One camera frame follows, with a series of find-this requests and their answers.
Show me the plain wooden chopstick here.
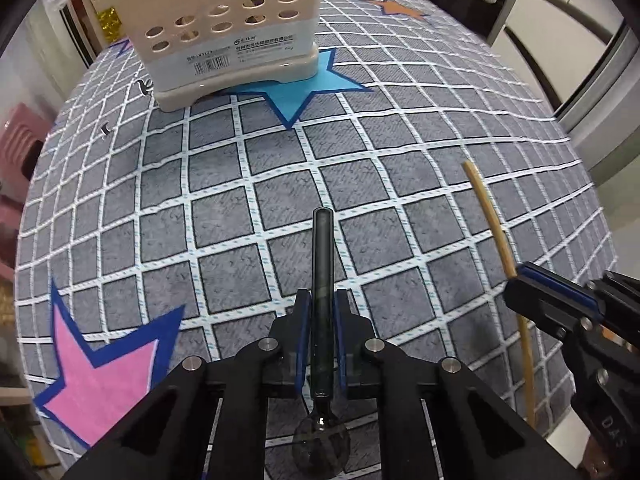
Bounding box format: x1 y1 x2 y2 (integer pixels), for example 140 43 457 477
462 160 536 428

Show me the grey checked star tablecloth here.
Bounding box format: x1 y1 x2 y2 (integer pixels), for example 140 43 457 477
14 0 616 468

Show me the white refrigerator with magnets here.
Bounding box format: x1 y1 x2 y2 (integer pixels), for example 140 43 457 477
490 0 639 184

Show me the pink plastic stool stack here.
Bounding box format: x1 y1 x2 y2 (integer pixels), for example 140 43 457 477
1 103 52 282

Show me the beige utensil holder basket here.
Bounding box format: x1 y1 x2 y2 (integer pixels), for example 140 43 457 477
93 0 320 112

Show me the dark-handled steel spoon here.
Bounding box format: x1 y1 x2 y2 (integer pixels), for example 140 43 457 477
292 207 350 479

